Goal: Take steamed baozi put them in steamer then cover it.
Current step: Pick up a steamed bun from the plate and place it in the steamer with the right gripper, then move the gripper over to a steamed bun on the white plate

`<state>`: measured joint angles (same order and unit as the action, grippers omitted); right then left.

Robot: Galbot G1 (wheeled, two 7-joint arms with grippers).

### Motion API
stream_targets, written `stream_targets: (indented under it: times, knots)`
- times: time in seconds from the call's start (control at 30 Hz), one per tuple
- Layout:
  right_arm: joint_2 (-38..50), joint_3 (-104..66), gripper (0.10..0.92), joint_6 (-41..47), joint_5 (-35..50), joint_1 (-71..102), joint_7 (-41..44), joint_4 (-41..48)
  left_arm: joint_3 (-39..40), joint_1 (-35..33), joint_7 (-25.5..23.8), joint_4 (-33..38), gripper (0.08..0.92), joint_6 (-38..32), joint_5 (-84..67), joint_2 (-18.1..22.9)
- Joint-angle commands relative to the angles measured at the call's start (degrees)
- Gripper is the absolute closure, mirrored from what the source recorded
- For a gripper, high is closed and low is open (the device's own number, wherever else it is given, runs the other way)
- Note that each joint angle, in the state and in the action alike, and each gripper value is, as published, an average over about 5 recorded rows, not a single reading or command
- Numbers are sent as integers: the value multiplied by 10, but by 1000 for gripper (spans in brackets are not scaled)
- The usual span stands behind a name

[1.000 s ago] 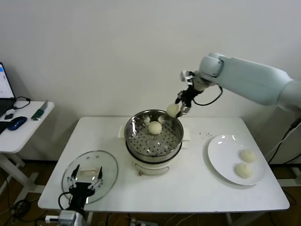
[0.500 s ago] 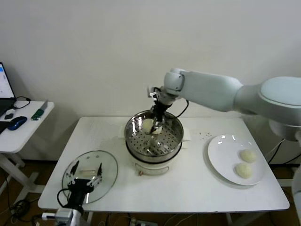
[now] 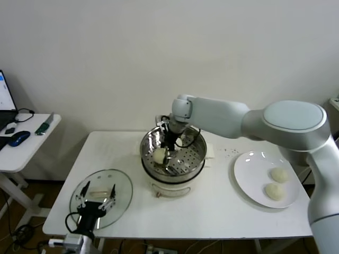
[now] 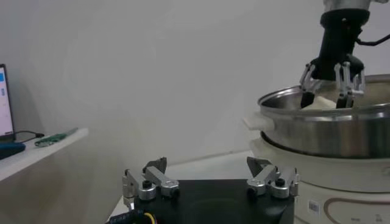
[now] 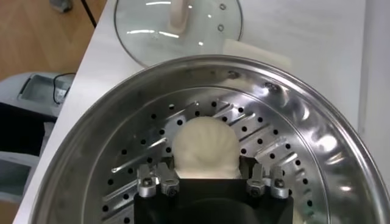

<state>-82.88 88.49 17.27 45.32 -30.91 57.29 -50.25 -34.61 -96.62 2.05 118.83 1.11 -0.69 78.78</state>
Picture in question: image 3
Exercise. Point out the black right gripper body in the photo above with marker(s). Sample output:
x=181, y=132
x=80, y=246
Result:
x=174, y=135

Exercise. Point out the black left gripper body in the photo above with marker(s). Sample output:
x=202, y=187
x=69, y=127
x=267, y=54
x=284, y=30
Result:
x=91, y=211

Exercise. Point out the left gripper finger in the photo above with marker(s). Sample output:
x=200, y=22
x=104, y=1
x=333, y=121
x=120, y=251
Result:
x=81, y=199
x=110, y=203

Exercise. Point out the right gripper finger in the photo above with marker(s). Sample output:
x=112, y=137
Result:
x=169, y=156
x=163, y=146

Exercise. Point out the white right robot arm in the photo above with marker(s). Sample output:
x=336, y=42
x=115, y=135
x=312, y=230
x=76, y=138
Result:
x=291, y=119

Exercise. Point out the stainless steel steamer basket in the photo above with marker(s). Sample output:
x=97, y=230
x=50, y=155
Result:
x=190, y=158

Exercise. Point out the white electric cooker base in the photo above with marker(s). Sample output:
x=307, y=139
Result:
x=172, y=189

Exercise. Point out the white power strip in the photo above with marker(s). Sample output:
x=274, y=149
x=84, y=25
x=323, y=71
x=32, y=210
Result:
x=156, y=249

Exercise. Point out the white round plate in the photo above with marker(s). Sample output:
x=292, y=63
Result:
x=251, y=174

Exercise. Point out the blue computer mouse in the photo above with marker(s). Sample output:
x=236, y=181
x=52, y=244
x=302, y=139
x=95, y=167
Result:
x=18, y=138

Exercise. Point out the black flat pad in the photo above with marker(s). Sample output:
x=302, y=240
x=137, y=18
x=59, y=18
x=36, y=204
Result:
x=3, y=144

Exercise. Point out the small black white dongle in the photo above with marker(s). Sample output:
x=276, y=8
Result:
x=10, y=131

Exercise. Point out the black laptop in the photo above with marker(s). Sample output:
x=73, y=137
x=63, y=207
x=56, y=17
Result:
x=5, y=92

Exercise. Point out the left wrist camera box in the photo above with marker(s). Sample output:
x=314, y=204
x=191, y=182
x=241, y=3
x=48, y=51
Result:
x=57, y=241

